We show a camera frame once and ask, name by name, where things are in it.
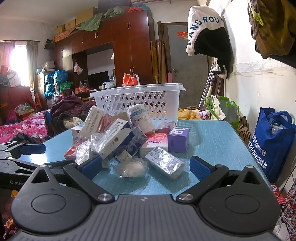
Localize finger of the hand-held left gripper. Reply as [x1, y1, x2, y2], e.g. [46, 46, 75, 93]
[0, 142, 46, 160]
[0, 159, 68, 175]

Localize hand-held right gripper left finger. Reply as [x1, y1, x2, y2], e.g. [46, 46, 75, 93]
[27, 155, 115, 205]

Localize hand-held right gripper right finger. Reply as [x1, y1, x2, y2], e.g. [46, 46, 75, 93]
[176, 156, 269, 204]

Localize clear plastic bag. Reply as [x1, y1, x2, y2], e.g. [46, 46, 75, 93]
[75, 133, 109, 165]

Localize red box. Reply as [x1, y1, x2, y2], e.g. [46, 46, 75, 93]
[64, 142, 86, 161]

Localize purple cube box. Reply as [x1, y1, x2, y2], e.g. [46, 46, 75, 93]
[168, 127, 190, 154]

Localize purple and white box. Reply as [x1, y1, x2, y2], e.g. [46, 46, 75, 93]
[99, 119, 136, 161]

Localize clear bag of white cotton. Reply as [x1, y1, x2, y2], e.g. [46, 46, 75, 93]
[112, 157, 149, 179]

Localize red and white soap packet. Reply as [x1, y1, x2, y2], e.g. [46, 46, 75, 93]
[140, 133, 170, 158]

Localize pink box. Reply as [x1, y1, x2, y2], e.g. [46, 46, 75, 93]
[157, 122, 174, 135]

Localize dark purple box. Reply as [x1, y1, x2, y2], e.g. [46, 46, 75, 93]
[127, 126, 148, 158]

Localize brown cardboard box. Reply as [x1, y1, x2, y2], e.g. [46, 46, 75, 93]
[109, 112, 129, 123]

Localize white roll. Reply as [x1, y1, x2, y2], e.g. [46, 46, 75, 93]
[126, 103, 156, 135]

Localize white plastic basket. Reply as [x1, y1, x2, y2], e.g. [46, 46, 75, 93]
[90, 83, 186, 127]

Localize pink floral blanket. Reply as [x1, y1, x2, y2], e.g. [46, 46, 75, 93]
[0, 111, 50, 144]

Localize beige cloth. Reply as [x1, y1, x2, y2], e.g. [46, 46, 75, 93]
[63, 117, 82, 129]

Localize yellow cloth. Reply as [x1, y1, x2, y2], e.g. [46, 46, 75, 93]
[178, 108, 202, 120]

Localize dark red cabinet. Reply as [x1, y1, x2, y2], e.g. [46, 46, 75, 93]
[0, 86, 34, 116]

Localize brown paper bag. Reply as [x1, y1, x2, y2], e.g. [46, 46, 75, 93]
[237, 117, 252, 145]

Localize pile of dark clothes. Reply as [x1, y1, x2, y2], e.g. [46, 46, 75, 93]
[45, 95, 96, 136]

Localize green and white shopping bag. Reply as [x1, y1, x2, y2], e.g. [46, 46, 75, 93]
[205, 95, 241, 130]

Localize blue plastic sack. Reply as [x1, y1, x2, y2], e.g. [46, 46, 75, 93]
[44, 73, 55, 98]
[54, 70, 68, 84]

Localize blue tote bag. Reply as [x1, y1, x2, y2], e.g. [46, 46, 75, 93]
[246, 107, 296, 183]

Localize green plastic bag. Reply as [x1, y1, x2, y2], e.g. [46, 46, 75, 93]
[60, 81, 74, 93]

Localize red carton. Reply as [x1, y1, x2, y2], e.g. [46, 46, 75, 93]
[269, 183, 285, 204]

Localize white plastic bag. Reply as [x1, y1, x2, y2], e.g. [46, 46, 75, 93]
[102, 76, 117, 90]

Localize metal crutches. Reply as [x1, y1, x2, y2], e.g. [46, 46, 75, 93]
[201, 59, 219, 109]

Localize black television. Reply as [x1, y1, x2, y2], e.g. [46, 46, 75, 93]
[88, 71, 109, 90]

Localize grey curtain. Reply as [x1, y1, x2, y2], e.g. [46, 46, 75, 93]
[26, 40, 38, 86]

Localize small hanging plastic bag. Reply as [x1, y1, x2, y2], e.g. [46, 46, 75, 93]
[73, 60, 83, 75]

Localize orange plastic bag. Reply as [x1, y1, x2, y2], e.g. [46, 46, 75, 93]
[122, 72, 140, 87]

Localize pink curtain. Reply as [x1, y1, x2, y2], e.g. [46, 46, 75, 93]
[0, 41, 16, 70]

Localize grey door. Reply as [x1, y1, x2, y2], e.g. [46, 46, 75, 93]
[167, 22, 210, 109]

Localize leaning wooden planks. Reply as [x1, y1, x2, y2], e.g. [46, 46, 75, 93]
[150, 22, 168, 85]

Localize brown wooden wardrobe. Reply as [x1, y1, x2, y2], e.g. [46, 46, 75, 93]
[54, 9, 158, 93]

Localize medium cardboard box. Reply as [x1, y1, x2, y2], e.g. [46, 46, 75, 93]
[64, 19, 77, 32]

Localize green cloth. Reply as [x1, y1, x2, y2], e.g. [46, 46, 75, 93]
[76, 11, 104, 32]

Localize large cardboard box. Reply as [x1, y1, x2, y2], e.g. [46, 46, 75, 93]
[75, 6, 99, 25]

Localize white and black hanging jacket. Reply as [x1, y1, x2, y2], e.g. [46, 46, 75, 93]
[186, 5, 234, 80]

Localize green bundle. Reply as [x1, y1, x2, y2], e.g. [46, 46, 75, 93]
[103, 6, 130, 19]

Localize coiled brown rope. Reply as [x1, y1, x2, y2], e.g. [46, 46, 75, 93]
[247, 0, 264, 35]

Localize yellow green strap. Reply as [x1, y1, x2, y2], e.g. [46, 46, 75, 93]
[251, 7, 264, 26]

